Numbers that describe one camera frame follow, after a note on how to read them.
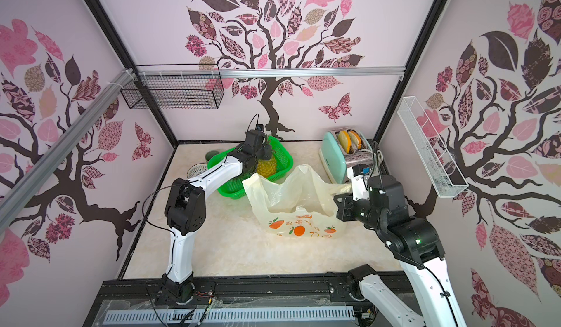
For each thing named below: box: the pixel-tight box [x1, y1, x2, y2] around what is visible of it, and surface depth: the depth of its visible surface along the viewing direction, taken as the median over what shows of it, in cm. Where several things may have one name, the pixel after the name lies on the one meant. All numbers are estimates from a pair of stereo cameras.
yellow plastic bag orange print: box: [242, 164, 353, 238], surface depth 73 cm
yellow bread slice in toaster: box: [337, 129, 352, 155], surface depth 96 cm
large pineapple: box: [257, 157, 277, 179], surface depth 99 cm
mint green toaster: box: [319, 128, 375, 184], surface depth 95 cm
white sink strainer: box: [186, 162, 209, 179], surface depth 106 cm
